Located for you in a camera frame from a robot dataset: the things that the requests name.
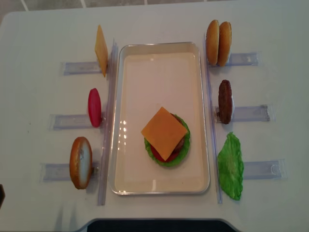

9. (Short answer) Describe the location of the lettuce leaf on burger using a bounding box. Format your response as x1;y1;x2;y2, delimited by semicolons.
144;117;191;167

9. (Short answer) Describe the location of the meat patty on burger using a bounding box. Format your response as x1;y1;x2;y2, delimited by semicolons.
172;114;185;154

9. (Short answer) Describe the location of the upright glossy bun left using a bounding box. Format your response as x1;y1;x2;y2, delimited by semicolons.
70;137;92;189

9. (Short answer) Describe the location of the upright lettuce leaf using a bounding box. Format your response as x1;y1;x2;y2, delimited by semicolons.
217;132;244;201

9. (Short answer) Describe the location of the clear holder under tomato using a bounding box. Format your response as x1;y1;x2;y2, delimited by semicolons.
47;114;94;131

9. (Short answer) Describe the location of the clear holder under lettuce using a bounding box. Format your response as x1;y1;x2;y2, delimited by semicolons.
243;159;287;180

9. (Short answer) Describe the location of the clear holder under patty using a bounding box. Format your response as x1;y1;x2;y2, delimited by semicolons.
230;104;275;122

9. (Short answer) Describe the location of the upright cheese slice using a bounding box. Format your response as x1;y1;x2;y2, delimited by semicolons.
95;25;108;77

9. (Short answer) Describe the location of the cheese slice on burger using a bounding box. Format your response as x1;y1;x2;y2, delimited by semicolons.
141;107;188;161

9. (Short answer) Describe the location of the left clear acrylic rail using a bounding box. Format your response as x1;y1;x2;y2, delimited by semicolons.
98;40;118;206

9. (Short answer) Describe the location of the right clear acrylic rail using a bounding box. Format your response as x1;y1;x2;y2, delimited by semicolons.
203;33;222;204

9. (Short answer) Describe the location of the tomato slice on burger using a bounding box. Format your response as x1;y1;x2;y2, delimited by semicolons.
150;145;179;163

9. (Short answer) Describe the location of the clear acrylic rail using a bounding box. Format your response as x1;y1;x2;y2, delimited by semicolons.
203;33;222;204
98;40;118;206

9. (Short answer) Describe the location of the clear holder under buns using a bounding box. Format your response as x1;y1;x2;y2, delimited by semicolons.
208;51;262;67

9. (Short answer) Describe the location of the upright meat patty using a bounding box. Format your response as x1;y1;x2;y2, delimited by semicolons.
218;80;233;124

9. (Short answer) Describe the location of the white rectangular tray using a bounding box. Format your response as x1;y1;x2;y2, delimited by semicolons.
108;42;210;195

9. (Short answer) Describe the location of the clear holder under left bun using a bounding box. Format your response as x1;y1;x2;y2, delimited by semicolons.
41;162;100;182

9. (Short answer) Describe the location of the clear holder under cheese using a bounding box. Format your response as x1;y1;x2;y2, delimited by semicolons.
59;61;102;76

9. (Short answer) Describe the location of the upright tomato slice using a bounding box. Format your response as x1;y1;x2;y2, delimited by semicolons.
88;88;101;128

